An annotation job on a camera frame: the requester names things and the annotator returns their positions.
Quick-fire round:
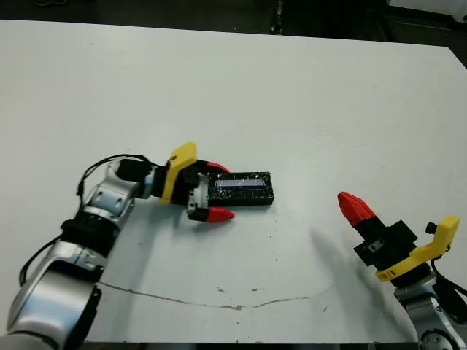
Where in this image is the white furniture panel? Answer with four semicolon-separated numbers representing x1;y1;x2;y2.
386;0;467;19

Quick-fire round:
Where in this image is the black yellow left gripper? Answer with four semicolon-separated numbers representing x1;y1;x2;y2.
159;141;236;225

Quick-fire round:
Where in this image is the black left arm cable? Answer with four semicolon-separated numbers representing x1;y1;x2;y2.
18;152;156;287

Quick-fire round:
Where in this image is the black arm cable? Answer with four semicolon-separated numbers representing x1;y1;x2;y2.
18;152;156;287
432;254;467;324

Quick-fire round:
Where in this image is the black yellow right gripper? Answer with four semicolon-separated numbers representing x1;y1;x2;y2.
337;191;462;291

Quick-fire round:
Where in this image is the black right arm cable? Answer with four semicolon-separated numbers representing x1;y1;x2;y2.
432;254;467;324

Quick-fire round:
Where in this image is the black speckled box lid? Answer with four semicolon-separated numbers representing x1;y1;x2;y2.
206;171;275;209

